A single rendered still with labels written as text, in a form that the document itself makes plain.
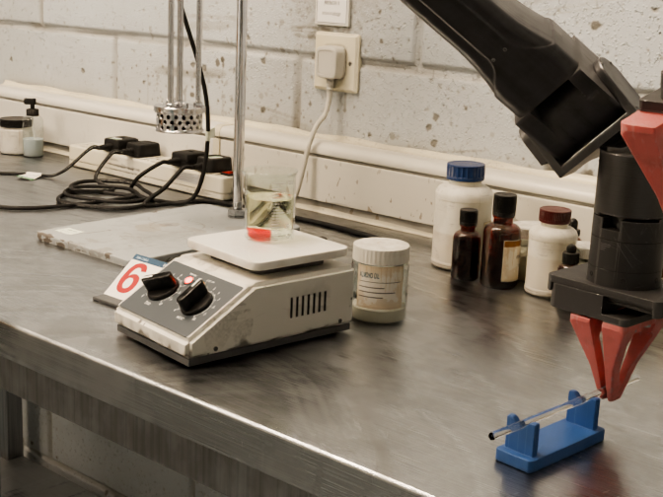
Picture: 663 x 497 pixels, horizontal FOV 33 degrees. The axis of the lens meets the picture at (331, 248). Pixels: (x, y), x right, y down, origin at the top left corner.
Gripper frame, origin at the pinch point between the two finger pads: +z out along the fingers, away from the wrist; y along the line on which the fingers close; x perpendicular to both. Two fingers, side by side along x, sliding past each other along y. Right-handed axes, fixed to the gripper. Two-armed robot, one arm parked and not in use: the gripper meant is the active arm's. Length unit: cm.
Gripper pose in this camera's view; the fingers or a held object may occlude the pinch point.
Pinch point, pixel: (611, 389)
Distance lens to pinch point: 93.7
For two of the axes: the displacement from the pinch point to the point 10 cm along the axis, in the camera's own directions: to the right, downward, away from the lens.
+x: -7.2, 1.3, -6.8
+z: -0.5, 9.7, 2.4
